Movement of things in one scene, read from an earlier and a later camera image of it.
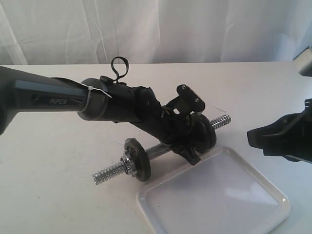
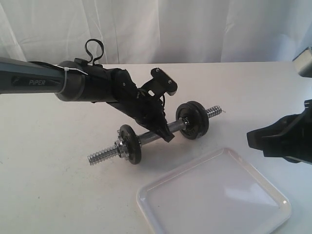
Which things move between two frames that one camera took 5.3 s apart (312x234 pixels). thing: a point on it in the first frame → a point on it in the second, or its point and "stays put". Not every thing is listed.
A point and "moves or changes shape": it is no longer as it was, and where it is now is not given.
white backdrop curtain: (95, 32) stays put
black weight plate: (140, 158) → (128, 136)
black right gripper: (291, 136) stays put
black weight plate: (212, 134) moves or changes shape
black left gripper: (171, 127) → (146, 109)
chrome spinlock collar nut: (126, 163) → (120, 149)
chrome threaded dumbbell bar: (153, 152) → (120, 150)
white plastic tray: (223, 193) stays put
